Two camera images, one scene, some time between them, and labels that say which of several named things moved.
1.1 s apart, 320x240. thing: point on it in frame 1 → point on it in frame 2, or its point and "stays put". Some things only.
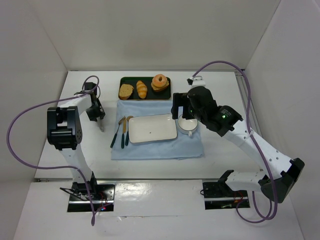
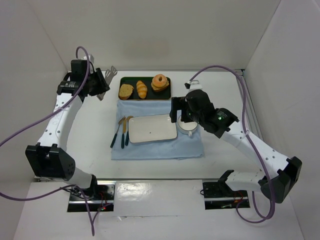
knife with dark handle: (124, 129) stays put
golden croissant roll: (142, 89) stays put
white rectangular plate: (151, 128) stays put
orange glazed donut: (159, 80) stays put
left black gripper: (97, 116) → (101, 81)
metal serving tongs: (101, 127) → (108, 76)
